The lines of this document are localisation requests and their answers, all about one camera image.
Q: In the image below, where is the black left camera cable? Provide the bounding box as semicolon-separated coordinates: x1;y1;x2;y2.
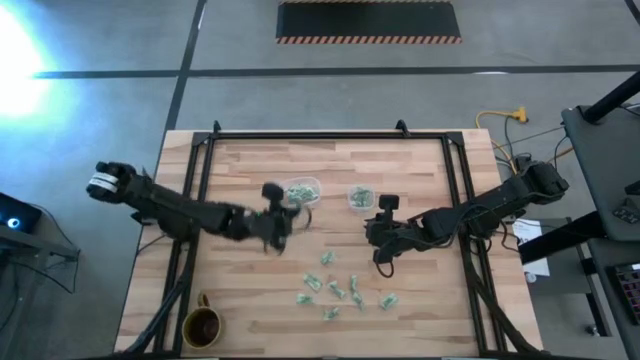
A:
297;203;314;232

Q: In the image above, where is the black remote controller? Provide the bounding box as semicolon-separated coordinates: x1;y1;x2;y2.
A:
611;197;640;225

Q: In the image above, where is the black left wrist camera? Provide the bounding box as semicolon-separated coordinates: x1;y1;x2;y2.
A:
261;181;285;202

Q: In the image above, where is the black hazard-striped floor mat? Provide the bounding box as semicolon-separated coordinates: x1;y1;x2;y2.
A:
275;0;463;45

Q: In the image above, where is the black keyboard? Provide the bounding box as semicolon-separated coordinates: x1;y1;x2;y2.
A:
607;262;640;326

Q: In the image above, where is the brown ceramic mug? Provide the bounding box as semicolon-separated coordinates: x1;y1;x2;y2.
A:
181;291;223;350

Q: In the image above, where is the grey side table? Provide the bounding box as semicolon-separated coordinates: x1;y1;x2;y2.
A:
560;103;640;242

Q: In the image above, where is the white paper sheet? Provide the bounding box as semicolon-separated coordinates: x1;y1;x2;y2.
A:
511;218;552;279

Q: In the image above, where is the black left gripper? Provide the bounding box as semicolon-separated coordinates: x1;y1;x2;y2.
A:
234;202;304;257

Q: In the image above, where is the black right camera cable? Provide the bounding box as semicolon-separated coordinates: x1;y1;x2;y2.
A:
373;257;397;280

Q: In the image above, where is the small clear plastic container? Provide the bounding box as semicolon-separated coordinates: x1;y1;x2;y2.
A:
346;184;377;212

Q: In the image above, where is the wide clear plastic container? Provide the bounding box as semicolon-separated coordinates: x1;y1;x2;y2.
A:
278;175;323;209

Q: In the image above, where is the black device with blue light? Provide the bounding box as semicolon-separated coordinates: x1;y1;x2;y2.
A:
0;192;44;234

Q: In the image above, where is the yellow extension cord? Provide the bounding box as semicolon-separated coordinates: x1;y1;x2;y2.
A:
474;106;529;166

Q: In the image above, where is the black camera cable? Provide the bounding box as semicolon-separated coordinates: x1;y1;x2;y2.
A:
373;257;397;280
297;203;314;232

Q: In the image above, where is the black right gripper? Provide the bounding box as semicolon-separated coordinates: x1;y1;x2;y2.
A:
363;211;419;266

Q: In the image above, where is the black pole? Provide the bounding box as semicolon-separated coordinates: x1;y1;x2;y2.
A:
582;69;640;125

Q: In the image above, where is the black metal table frame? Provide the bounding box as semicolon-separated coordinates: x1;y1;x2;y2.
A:
119;119;546;360

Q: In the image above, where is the black desk frame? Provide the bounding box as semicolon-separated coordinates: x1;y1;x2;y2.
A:
517;209;640;360

